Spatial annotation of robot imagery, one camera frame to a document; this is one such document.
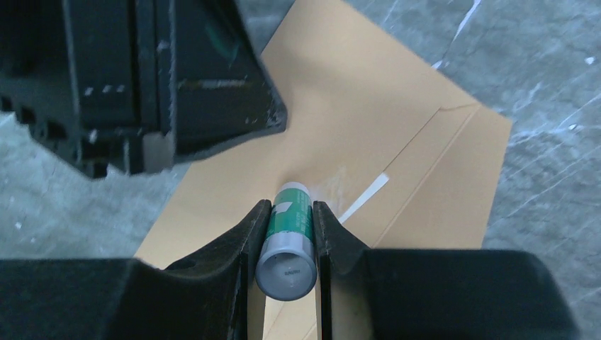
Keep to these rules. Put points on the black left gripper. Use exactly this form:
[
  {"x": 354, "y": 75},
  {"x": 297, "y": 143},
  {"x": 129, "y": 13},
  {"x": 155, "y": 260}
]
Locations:
[{"x": 86, "y": 79}]

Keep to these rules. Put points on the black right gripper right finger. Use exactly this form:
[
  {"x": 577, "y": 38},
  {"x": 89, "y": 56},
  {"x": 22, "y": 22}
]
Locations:
[{"x": 366, "y": 293}]

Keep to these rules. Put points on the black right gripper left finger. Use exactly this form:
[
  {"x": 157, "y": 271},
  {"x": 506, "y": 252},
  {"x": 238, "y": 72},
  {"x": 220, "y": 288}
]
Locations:
[{"x": 208, "y": 294}]

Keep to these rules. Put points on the green white glue stick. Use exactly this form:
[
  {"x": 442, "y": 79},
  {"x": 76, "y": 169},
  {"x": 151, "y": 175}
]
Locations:
[{"x": 286, "y": 269}]

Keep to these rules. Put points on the brown paper envelope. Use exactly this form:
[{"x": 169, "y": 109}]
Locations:
[{"x": 359, "y": 104}]

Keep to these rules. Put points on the beige letter sheet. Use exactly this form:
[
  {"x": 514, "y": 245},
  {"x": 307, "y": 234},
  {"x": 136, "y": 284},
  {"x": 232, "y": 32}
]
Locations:
[{"x": 368, "y": 193}]

